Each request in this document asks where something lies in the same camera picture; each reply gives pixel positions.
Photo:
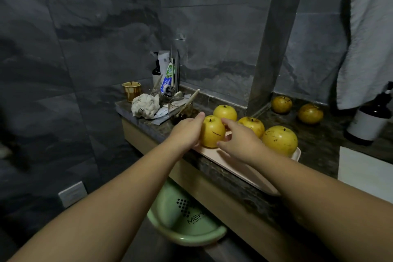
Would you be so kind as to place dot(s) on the clear glass mug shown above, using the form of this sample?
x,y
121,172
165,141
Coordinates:
x,y
182,111

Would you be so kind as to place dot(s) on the light green plastic bin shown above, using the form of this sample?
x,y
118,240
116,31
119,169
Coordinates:
x,y
184,216

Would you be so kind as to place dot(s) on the person's right forearm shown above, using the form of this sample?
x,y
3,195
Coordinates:
x,y
331,203

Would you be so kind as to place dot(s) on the white hanging towel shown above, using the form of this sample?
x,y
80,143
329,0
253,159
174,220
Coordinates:
x,y
368,37

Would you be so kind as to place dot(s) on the person's left hand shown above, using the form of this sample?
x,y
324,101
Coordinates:
x,y
185,131

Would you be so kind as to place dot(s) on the person's left forearm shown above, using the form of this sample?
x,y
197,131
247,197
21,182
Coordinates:
x,y
86,209

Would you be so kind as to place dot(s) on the gold cup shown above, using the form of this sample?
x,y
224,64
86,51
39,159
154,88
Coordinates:
x,y
131,90

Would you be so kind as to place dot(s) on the dark soap pump bottle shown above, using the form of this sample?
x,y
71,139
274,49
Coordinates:
x,y
368,123

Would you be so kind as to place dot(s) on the white toothpaste tube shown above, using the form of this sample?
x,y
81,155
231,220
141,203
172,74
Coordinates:
x,y
166,74

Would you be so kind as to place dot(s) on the white sink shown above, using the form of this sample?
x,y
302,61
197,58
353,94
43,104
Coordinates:
x,y
368,173

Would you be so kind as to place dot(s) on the person's right hand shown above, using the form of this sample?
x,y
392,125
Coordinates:
x,y
245,143

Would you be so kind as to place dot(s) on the spotted yellow apple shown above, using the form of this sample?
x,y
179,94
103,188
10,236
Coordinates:
x,y
280,140
213,133
253,126
225,112

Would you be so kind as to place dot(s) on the crumpled white rag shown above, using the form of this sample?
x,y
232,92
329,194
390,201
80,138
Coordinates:
x,y
145,106

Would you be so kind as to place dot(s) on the beige plastic tray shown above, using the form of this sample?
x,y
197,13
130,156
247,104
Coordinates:
x,y
245,173

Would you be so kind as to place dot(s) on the white wall socket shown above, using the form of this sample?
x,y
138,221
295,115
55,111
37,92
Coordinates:
x,y
72,194

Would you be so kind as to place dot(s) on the group of yellow apples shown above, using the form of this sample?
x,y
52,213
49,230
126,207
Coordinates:
x,y
310,114

